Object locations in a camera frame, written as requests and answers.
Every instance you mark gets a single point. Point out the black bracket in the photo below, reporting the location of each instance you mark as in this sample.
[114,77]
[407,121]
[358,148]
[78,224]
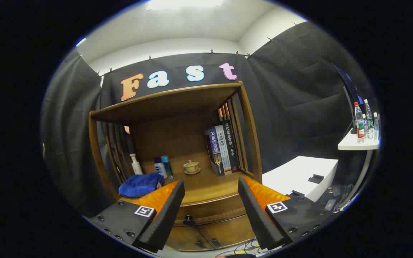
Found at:
[316,178]

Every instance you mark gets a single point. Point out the clear blue bottle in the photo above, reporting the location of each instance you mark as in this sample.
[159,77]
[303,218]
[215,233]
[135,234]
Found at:
[167,166]

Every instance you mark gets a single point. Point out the white box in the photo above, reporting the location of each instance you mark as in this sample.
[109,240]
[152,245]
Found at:
[299,172]

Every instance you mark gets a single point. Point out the small clear water bottle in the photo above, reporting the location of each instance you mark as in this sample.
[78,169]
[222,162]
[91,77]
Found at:
[376,127]

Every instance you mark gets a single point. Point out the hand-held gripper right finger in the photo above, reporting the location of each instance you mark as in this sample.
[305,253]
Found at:
[258,215]

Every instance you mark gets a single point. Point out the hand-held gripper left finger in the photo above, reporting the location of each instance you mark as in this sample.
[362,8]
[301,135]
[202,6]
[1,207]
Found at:
[165,218]

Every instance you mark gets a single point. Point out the white pump bottle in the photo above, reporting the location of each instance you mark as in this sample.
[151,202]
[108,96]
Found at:
[136,167]

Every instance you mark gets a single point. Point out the blue towel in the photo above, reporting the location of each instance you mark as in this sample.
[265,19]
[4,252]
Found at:
[138,184]

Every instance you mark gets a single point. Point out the white lotion bottle blue cap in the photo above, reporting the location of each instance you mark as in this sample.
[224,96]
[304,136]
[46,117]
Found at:
[160,169]

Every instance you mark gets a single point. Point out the wooden cabinet with slatted sides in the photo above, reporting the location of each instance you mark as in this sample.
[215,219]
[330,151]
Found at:
[177,143]

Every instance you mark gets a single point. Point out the wooden countertop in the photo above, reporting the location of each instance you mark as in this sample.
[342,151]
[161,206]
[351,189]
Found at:
[206,186]

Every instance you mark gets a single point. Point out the wooden drawer with black knob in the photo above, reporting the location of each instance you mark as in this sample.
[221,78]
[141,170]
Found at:
[210,211]

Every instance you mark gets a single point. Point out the beige lidded teacup with saucer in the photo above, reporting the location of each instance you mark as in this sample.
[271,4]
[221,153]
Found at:
[191,167]

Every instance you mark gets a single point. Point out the green label water bottle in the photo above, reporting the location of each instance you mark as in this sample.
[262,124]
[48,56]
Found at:
[369,122]

